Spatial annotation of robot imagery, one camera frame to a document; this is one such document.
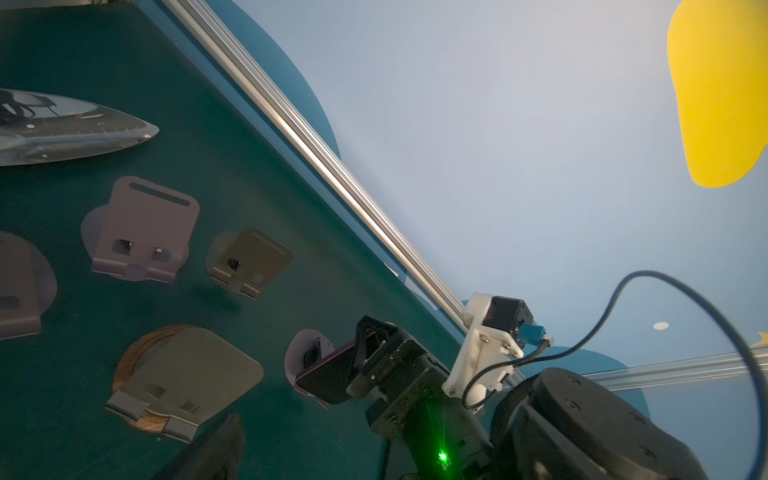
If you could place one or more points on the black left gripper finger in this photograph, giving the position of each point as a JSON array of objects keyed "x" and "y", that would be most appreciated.
[{"x": 217, "y": 454}]

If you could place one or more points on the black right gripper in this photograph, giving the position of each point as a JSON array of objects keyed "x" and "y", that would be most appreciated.
[{"x": 411, "y": 408}]

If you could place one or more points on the wooden round phone stand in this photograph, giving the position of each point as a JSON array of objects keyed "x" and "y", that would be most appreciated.
[{"x": 173, "y": 379}]

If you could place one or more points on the pink phone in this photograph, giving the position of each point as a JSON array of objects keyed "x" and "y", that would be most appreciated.
[{"x": 327, "y": 380}]

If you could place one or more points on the dark grey stand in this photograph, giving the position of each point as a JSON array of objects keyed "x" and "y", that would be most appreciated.
[{"x": 245, "y": 262}]

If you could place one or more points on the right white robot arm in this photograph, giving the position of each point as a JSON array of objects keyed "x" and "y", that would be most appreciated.
[{"x": 557, "y": 425}]

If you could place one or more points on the silver metal garden trowel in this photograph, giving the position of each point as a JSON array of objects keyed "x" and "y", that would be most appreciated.
[{"x": 44, "y": 128}]

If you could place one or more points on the horizontal aluminium frame bar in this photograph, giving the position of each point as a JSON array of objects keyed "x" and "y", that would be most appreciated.
[{"x": 209, "y": 31}]

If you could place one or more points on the right aluminium frame post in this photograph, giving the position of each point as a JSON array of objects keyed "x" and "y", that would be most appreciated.
[{"x": 703, "y": 369}]

